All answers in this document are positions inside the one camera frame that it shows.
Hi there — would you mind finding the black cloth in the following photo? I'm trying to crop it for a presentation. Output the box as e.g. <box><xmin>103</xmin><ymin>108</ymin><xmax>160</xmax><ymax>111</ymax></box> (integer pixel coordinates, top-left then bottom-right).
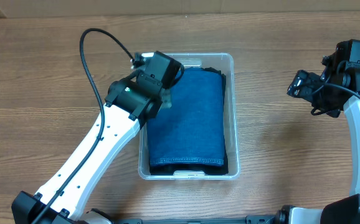
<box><xmin>202</xmin><ymin>67</ymin><xmax>229</xmax><ymax>175</ymax></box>
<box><xmin>149</xmin><ymin>164</ymin><xmax>204</xmax><ymax>175</ymax></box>

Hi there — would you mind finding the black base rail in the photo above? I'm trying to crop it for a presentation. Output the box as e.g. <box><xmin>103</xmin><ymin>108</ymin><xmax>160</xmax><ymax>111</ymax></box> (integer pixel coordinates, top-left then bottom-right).
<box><xmin>113</xmin><ymin>212</ymin><xmax>288</xmax><ymax>224</ymax></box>

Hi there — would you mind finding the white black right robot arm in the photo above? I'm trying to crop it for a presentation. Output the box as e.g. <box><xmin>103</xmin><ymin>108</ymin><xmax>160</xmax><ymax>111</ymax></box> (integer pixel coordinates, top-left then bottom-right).
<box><xmin>271</xmin><ymin>39</ymin><xmax>360</xmax><ymax>223</ymax></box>

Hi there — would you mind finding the blue denim cloth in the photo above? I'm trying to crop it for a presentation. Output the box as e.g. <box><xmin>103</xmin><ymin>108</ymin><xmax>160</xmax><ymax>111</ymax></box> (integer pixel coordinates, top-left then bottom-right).
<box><xmin>146</xmin><ymin>67</ymin><xmax>225</xmax><ymax>166</ymax></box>

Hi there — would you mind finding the clear plastic container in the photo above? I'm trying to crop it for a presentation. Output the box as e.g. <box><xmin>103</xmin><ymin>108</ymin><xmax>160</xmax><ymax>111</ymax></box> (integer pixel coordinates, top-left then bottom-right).
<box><xmin>138</xmin><ymin>52</ymin><xmax>240</xmax><ymax>180</ymax></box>

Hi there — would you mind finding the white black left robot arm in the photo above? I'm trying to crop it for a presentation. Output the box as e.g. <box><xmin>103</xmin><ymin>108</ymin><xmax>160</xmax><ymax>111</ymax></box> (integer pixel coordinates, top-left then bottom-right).
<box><xmin>11</xmin><ymin>51</ymin><xmax>184</xmax><ymax>223</ymax></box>

